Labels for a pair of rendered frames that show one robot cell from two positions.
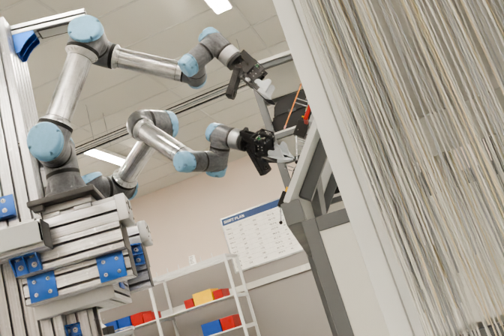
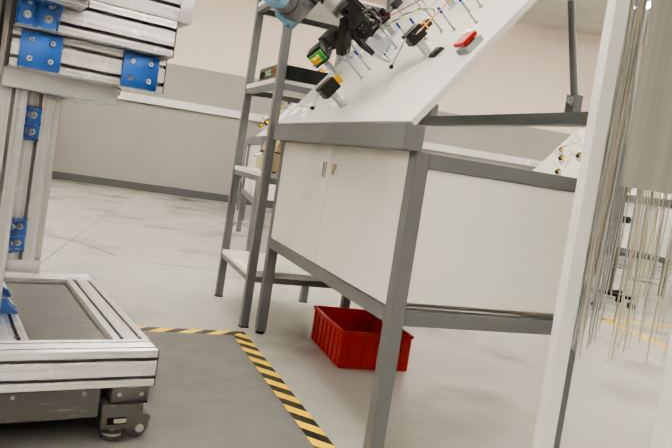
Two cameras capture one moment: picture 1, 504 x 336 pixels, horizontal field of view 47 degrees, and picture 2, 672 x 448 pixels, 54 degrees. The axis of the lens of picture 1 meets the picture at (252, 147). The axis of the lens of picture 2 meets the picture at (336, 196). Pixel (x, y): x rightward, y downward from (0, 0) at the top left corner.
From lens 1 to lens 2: 0.83 m
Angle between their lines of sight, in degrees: 31
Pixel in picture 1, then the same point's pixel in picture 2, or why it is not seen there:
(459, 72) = not seen: outside the picture
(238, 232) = not seen: hidden behind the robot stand
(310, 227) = (422, 161)
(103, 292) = (103, 92)
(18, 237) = not seen: outside the picture
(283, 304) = (76, 121)
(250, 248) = not seen: hidden behind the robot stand
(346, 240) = (446, 190)
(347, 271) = (433, 219)
